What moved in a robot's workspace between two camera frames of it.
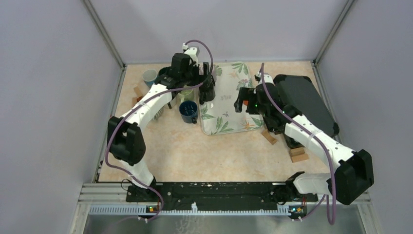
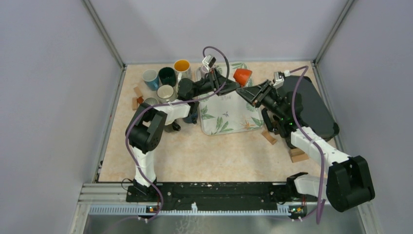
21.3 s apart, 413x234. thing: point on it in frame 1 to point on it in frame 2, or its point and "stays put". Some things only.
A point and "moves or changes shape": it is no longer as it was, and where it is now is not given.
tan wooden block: (138, 91) stays put
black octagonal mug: (207, 92) moves or changes shape
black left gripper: (198, 78) to (216, 80)
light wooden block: (267, 135) stays put
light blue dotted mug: (149, 76) stays put
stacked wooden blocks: (298, 154) stays put
